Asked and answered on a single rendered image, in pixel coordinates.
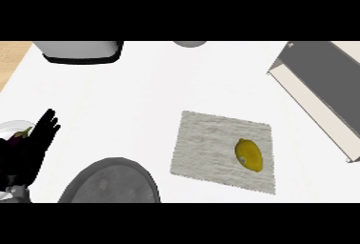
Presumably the grey appliance with black base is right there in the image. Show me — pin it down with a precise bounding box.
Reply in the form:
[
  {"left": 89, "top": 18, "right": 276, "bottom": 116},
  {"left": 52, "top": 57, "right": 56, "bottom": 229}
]
[{"left": 32, "top": 41, "right": 125, "bottom": 65}]

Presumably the grey round object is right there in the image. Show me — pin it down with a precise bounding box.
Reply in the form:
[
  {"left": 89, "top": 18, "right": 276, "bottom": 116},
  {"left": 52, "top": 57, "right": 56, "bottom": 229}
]
[{"left": 173, "top": 41, "right": 208, "bottom": 49}]

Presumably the yellow tomato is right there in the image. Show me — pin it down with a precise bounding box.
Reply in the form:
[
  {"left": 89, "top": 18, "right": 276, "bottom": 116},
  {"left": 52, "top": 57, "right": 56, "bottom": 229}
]
[{"left": 233, "top": 137, "right": 264, "bottom": 173}]

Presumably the white plate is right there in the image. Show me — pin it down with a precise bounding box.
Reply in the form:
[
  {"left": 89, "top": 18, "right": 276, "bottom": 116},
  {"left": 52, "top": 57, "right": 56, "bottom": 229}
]
[{"left": 0, "top": 119, "right": 37, "bottom": 141}]

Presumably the grey round pan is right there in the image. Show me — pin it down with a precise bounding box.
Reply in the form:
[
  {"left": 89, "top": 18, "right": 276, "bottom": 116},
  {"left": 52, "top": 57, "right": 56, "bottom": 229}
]
[{"left": 58, "top": 156, "right": 162, "bottom": 204}]

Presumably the cream and grey tiered shelf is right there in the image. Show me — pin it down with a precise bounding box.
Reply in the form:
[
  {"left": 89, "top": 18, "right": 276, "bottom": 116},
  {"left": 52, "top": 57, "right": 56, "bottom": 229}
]
[{"left": 266, "top": 41, "right": 360, "bottom": 164}]

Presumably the purple eggplant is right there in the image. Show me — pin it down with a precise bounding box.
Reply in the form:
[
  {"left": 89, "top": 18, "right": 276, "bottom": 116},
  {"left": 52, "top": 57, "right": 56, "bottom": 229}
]
[{"left": 10, "top": 126, "right": 34, "bottom": 141}]

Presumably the beige woven placemat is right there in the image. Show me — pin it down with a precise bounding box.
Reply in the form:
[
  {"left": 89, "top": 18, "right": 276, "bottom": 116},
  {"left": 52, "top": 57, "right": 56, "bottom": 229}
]
[{"left": 168, "top": 110, "right": 277, "bottom": 195}]

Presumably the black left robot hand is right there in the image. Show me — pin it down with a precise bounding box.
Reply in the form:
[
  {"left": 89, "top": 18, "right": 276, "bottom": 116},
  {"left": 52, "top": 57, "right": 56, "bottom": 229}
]
[{"left": 0, "top": 108, "right": 62, "bottom": 189}]

